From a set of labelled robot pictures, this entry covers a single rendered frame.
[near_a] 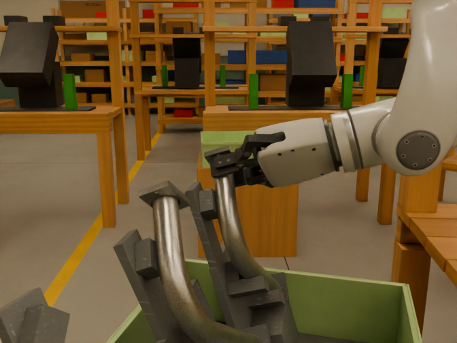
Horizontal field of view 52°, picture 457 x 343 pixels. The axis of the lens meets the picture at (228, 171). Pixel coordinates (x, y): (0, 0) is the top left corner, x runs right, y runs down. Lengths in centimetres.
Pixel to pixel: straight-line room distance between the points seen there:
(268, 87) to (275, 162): 734
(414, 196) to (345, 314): 67
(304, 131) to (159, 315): 29
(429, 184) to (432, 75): 94
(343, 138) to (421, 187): 87
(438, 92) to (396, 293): 41
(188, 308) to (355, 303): 43
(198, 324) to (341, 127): 31
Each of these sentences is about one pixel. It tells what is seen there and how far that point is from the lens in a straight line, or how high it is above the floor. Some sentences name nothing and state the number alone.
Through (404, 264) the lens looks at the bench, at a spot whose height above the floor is 71.
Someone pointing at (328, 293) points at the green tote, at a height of 93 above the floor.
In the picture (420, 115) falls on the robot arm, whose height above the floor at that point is 127.
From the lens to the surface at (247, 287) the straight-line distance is 70.
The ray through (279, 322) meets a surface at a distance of 78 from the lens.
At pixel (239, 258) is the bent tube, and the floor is 106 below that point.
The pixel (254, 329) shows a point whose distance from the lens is 71.
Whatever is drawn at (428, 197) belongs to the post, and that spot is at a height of 93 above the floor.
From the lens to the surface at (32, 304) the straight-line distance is 44.
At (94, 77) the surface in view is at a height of 79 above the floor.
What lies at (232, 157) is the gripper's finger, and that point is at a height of 120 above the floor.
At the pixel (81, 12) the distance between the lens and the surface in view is 1130.
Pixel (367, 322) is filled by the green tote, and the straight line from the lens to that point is 89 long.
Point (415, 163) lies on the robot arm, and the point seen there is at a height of 122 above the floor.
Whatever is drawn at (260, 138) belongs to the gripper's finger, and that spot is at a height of 123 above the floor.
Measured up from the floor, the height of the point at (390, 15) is 208.
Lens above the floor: 134
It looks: 14 degrees down
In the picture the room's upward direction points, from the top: straight up
